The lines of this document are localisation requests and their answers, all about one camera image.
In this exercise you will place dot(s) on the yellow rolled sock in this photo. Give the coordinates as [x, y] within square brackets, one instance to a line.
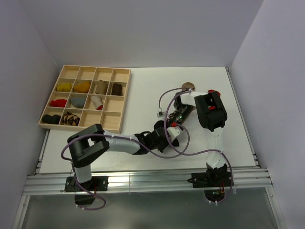
[64, 87]

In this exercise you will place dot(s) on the dark brown rolled sock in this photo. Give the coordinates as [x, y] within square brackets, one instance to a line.
[116, 89]

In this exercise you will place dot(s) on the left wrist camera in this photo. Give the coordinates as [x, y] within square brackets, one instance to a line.
[173, 131]

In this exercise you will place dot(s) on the orange rolled sock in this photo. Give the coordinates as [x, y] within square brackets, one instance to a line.
[82, 87]

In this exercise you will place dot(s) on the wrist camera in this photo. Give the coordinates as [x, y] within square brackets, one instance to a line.
[173, 131]
[160, 113]

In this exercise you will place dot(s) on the black rolled sock in tray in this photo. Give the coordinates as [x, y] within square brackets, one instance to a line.
[51, 119]

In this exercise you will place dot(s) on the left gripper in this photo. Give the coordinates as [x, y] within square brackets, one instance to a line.
[162, 148]

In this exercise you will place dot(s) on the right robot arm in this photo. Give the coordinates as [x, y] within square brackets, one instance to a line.
[212, 116]

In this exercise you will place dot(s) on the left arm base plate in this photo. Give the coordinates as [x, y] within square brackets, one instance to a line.
[97, 183]

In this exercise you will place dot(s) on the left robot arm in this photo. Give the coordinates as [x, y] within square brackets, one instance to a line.
[90, 143]

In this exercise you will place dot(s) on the white red-tipped rolled sock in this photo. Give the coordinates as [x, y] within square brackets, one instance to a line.
[97, 102]

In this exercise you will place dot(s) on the tan rolled sock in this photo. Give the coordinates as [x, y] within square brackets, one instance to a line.
[101, 87]

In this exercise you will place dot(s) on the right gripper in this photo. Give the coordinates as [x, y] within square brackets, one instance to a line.
[170, 119]

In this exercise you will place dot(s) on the flat red Santa sock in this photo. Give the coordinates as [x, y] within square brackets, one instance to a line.
[211, 91]

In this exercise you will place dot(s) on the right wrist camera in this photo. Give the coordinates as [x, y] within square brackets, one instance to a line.
[160, 113]

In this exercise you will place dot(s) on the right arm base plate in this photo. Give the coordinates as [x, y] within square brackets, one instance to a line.
[210, 179]

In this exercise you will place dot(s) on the wooden compartment tray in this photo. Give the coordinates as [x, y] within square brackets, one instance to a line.
[87, 95]

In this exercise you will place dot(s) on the flat brown argyle sock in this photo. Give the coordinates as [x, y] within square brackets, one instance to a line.
[188, 86]

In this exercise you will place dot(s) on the black sock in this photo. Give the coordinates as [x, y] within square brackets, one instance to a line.
[51, 119]
[174, 143]

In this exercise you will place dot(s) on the red rolled sock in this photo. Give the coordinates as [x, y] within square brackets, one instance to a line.
[58, 103]

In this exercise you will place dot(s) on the grey rolled sock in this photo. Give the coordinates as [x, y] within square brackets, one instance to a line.
[78, 102]

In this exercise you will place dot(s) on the argyle rolled sock in tray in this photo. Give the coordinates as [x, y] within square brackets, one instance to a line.
[70, 119]

